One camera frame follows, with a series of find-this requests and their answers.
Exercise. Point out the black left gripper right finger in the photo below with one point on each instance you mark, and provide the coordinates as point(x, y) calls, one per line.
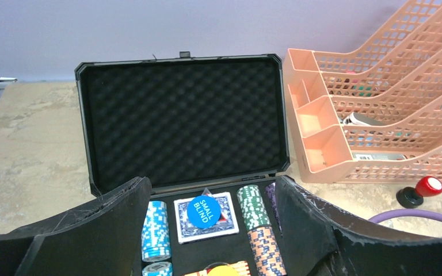
point(320, 238)

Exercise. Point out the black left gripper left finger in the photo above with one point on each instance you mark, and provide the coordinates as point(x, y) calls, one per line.
point(99, 237)

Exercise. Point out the red gold card deck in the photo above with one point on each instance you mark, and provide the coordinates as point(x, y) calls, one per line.
point(240, 268)

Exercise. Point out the blue playing card deck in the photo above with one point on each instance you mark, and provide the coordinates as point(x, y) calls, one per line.
point(226, 225)

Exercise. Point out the yellow round button chip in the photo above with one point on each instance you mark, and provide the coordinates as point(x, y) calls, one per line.
point(223, 270)

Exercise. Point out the blue round button chip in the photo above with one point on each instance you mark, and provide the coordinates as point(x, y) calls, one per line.
point(203, 211)

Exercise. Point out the black poker set case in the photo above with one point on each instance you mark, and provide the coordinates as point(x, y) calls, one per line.
point(187, 124)

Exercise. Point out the red black stamp on table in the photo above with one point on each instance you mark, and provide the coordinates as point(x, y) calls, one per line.
point(413, 197)

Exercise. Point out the orange plastic file tray rack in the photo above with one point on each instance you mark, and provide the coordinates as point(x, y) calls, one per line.
point(373, 115)

